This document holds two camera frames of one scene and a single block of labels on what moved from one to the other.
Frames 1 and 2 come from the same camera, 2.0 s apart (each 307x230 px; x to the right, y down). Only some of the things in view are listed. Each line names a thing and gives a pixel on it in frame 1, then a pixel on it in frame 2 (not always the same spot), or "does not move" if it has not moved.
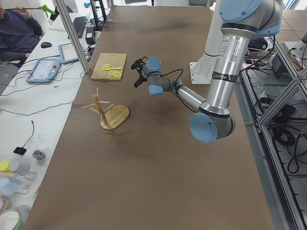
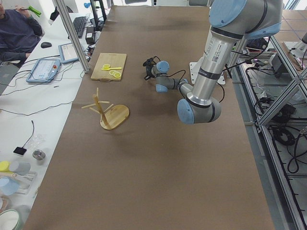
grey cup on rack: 22,168 does not move
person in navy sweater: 20,33 does not move
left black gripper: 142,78 to 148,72
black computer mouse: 45,44 does not move
